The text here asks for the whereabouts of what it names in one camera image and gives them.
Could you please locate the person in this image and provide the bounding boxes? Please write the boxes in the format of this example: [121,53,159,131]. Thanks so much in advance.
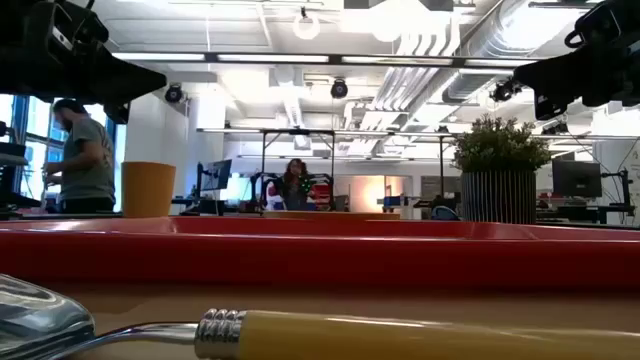
[272,158,321,212]
[42,98,118,215]

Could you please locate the silver ventilation duct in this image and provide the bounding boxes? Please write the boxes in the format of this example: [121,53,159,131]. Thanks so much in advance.
[441,0,569,104]

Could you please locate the white ring lamp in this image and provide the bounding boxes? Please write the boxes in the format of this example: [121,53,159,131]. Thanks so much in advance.
[292,7,322,42]

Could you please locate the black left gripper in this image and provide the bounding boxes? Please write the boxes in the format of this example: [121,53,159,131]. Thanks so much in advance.
[0,0,168,103]

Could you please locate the black computer monitor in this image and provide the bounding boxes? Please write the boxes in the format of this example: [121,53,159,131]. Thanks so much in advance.
[551,158,603,199]
[198,158,234,194]

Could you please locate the linear ceiling light bar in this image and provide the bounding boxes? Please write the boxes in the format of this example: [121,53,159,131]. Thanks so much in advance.
[111,51,544,68]

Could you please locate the black looped cable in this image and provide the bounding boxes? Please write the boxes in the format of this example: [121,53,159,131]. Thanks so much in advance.
[564,28,585,50]

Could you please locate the black round ceiling device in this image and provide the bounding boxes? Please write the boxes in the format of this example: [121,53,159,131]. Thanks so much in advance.
[489,77,524,104]
[163,82,185,105]
[329,78,350,100]

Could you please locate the orange plate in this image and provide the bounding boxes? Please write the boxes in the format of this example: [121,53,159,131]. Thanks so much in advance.
[263,210,402,222]

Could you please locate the green plant in ribbed pot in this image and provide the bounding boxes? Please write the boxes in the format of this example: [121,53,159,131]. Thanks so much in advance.
[451,113,552,225]

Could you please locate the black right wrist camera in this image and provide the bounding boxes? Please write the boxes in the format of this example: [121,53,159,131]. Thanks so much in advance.
[574,0,640,51]

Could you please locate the large glass window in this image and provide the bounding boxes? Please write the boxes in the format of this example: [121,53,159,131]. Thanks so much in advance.
[0,93,127,214]

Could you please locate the blue office chair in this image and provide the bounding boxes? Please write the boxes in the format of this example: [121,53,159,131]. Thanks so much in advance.
[431,205,462,222]

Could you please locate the spoon with yellow handle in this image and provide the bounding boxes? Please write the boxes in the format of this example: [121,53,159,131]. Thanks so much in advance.
[0,273,640,360]

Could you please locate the black desk pole stand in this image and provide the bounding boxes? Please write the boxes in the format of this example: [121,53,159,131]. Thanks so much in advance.
[601,168,637,224]

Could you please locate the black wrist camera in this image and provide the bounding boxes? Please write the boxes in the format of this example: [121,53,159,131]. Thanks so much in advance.
[574,0,640,51]
[14,0,110,54]

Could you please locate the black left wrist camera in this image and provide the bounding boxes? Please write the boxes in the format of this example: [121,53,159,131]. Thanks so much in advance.
[14,0,110,54]

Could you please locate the orange cup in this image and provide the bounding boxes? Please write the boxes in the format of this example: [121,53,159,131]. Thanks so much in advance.
[121,161,177,219]

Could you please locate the red plastic tray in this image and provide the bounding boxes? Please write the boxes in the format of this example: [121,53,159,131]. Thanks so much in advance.
[0,215,640,292]

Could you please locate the black gantry frame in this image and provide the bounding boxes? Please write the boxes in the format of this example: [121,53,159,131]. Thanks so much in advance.
[259,128,337,212]

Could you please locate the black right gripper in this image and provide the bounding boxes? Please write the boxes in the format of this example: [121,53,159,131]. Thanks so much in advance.
[513,42,640,108]

